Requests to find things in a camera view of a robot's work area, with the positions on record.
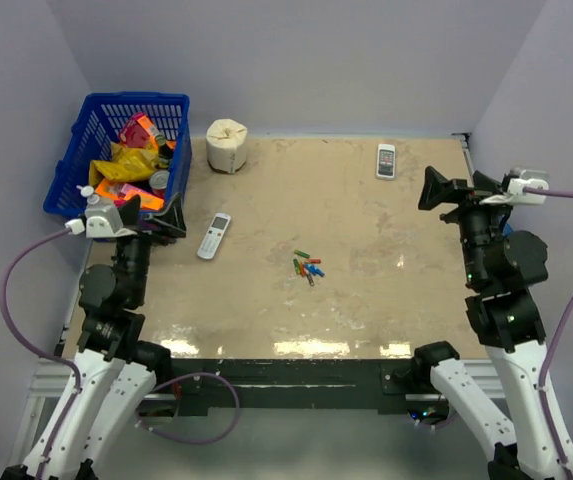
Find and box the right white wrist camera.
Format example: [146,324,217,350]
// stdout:
[480,168,549,206]

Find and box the long white remote control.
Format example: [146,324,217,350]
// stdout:
[197,213,231,260]

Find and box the aluminium frame rail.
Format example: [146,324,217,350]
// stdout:
[1,361,99,479]

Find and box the small white remote control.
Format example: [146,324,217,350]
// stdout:
[375,143,396,180]

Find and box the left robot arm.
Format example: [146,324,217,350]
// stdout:
[0,186,186,479]

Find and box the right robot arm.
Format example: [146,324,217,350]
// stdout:
[394,166,573,479]

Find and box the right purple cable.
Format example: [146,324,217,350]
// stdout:
[520,186,573,469]

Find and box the orange pink snack pack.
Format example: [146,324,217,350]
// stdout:
[95,179,164,211]

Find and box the wrapped toilet paper roll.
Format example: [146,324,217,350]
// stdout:
[205,119,248,174]

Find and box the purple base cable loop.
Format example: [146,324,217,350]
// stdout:
[134,372,241,446]

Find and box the blue plastic basket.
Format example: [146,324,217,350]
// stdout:
[43,92,192,244]

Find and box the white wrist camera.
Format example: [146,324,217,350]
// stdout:
[480,168,549,206]
[65,204,136,239]

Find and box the white small bottle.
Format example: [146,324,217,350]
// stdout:
[77,185,102,209]

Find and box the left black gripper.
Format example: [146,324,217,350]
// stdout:
[114,191,186,304]

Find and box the pink snack box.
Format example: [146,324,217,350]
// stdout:
[118,112,161,150]

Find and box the red tin can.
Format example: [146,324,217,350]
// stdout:
[149,170,170,198]

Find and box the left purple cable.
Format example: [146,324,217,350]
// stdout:
[0,228,85,480]

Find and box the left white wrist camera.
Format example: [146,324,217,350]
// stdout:
[65,204,136,239]

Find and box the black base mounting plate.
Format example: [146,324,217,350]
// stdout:
[135,357,452,419]

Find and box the green battery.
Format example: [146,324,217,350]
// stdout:
[293,249,311,259]

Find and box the yellow snack bag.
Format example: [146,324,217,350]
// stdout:
[88,142,159,187]

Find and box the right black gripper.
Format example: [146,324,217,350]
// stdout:
[418,164,518,284]

